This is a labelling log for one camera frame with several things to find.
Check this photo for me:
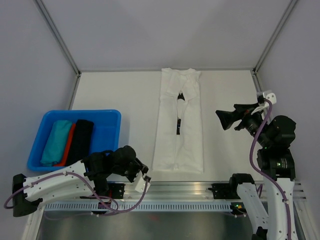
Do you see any black rolled t shirt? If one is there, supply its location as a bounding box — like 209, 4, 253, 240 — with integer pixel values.
65, 119, 94, 166

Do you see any red rolled t shirt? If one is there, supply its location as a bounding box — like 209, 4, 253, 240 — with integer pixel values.
54, 123, 76, 167

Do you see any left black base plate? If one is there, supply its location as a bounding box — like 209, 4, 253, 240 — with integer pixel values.
94, 182, 125, 200

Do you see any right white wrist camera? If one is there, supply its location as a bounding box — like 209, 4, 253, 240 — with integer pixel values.
251, 90, 277, 115

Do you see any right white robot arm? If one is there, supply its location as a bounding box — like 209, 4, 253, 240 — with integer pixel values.
209, 103, 298, 240

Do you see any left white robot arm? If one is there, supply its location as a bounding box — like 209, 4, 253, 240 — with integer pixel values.
3, 145, 151, 217

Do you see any white slotted cable duct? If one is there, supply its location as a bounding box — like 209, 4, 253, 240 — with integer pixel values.
44, 201, 232, 212

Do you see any blue plastic bin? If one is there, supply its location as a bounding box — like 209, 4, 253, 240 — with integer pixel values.
27, 109, 122, 172

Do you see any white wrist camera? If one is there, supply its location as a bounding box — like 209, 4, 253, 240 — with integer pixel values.
133, 174, 152, 193
251, 90, 277, 115

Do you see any teal rolled t shirt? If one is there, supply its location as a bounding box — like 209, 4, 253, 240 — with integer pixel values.
40, 120, 73, 167

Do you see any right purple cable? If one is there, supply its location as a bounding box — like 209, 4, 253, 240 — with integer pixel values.
224, 98, 293, 240

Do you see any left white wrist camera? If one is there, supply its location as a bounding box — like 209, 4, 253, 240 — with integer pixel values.
133, 174, 152, 193

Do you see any white printed t shirt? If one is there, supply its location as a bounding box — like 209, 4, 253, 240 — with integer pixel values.
152, 68, 204, 174

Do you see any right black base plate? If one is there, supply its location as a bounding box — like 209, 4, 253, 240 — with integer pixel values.
211, 183, 241, 200

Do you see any aluminium frame post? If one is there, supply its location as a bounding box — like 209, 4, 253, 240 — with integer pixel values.
252, 0, 299, 75
34, 0, 81, 77

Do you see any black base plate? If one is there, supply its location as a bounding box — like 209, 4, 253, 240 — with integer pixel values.
94, 182, 125, 200
211, 183, 241, 200

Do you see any aluminium mounting rail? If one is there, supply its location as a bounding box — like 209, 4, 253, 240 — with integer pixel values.
34, 180, 307, 201

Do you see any right aluminium frame post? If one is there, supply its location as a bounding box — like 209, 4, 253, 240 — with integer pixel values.
252, 0, 299, 75

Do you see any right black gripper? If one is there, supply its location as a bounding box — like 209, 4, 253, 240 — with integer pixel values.
216, 101, 273, 148

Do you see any left aluminium frame post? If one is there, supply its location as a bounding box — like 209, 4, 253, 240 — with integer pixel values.
34, 0, 81, 77

